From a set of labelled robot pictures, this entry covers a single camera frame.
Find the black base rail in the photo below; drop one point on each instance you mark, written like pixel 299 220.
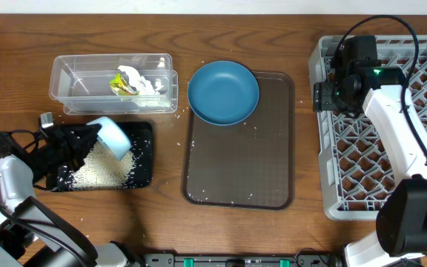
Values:
pixel 301 259

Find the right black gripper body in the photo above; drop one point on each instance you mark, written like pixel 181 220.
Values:
pixel 332 99

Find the white tissue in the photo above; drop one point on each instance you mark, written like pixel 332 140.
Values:
pixel 138 82

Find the brown serving tray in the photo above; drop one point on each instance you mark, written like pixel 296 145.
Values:
pixel 249 164

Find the black plastic tray bin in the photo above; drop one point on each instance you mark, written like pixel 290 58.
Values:
pixel 141 138

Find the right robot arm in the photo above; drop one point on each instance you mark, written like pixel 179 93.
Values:
pixel 401 223

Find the yellow green snack wrapper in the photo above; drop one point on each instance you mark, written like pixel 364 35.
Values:
pixel 120 87

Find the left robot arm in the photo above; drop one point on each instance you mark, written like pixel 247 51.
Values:
pixel 24 219

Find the grey dishwasher rack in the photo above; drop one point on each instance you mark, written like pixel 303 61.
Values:
pixel 362 158

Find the white rice pile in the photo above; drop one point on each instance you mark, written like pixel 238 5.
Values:
pixel 102 170

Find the light blue rice bowl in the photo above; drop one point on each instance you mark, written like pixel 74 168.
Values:
pixel 112 137

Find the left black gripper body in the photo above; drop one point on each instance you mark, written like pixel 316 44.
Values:
pixel 54 156

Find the dark blue plate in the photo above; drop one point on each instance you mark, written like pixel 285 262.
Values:
pixel 223 93

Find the clear plastic bin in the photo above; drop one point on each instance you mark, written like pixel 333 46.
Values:
pixel 81 83

